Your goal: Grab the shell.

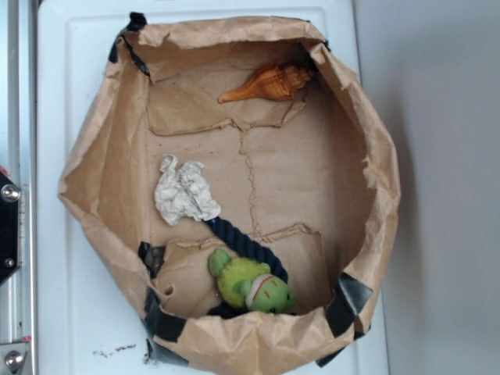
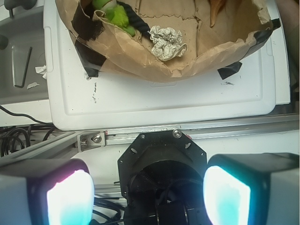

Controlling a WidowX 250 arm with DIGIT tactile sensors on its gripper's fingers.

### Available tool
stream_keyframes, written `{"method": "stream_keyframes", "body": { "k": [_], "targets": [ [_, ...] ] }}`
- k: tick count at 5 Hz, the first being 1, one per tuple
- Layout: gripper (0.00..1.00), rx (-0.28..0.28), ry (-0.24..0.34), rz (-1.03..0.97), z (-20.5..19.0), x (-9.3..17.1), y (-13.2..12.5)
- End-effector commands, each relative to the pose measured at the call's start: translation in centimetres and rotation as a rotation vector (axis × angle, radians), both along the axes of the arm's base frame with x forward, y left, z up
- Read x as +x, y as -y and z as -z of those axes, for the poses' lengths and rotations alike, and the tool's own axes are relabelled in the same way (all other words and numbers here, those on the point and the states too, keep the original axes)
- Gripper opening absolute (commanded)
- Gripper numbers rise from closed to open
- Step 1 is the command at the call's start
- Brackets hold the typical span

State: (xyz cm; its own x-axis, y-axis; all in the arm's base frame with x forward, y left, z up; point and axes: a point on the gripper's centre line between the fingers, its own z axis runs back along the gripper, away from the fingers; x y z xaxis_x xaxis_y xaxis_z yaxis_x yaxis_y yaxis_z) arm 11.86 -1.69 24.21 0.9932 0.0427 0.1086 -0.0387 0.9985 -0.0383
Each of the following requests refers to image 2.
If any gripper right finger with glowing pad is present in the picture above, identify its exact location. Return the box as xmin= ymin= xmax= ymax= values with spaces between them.
xmin=203 ymin=153 xmax=300 ymax=225

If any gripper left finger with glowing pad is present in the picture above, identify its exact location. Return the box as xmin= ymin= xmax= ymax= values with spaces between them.
xmin=0 ymin=158 xmax=95 ymax=225

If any orange shell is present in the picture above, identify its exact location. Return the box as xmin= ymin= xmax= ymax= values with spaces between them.
xmin=209 ymin=0 xmax=226 ymax=28

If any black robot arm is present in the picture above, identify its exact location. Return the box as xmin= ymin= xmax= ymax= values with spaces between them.
xmin=0 ymin=130 xmax=300 ymax=225

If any white plastic tray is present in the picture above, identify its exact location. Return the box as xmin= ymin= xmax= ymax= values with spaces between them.
xmin=44 ymin=0 xmax=290 ymax=130

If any black allen key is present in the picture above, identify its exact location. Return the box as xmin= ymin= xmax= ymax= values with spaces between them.
xmin=12 ymin=46 xmax=32 ymax=88

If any brown paper bag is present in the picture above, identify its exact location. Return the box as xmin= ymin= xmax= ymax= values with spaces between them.
xmin=56 ymin=0 xmax=274 ymax=83

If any crumpled white paper ball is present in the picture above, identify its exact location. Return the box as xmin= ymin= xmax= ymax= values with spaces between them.
xmin=149 ymin=25 xmax=188 ymax=61

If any green plush turtle toy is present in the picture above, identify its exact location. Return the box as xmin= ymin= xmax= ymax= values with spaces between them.
xmin=92 ymin=0 xmax=135 ymax=37

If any aluminium frame rail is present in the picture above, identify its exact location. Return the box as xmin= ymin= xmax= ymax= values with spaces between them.
xmin=0 ymin=113 xmax=300 ymax=167

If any dark blue rope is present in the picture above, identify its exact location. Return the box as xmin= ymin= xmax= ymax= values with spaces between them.
xmin=117 ymin=1 xmax=152 ymax=38

